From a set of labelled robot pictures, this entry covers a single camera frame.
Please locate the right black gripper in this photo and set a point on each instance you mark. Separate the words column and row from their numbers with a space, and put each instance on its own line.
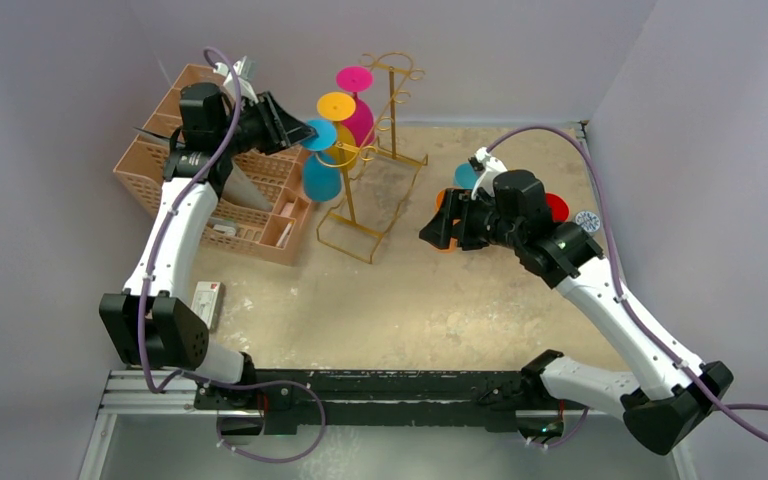
column 455, row 218

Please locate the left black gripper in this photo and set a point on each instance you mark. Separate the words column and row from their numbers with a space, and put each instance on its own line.
column 281, row 131

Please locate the orange wine glass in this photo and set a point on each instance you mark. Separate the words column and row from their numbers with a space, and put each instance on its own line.
column 438, row 203

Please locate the blue wine glass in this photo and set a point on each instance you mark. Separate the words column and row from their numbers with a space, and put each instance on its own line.
column 465, row 177
column 321, row 182

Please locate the yellow wine glass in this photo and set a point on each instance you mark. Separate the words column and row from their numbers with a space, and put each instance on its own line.
column 337, row 107

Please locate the red wine glass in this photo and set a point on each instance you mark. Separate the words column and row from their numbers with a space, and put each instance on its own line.
column 559, row 208

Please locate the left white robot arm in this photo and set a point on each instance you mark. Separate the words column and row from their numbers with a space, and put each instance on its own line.
column 149, row 324

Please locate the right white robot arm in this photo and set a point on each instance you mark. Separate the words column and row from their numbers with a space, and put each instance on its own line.
column 665, row 393

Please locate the magenta wine glass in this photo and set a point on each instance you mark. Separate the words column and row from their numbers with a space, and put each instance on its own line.
column 354, row 80

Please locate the grey folder in organizer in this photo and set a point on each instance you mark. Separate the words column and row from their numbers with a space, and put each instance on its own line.
column 238, row 189

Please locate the pink plastic file organizer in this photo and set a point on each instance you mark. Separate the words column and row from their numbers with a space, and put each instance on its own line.
column 258, row 212

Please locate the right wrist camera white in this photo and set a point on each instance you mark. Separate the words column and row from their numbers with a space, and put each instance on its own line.
column 487, row 168

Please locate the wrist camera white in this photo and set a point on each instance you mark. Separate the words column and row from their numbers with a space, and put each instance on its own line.
column 241, row 70
column 487, row 168

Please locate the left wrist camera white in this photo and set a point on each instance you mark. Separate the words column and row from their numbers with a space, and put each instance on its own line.
column 241, row 70

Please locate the gold wire glass rack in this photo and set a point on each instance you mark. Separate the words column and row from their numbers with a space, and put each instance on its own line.
column 375, row 192

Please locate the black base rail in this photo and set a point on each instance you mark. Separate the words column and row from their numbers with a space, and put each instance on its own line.
column 498, row 401

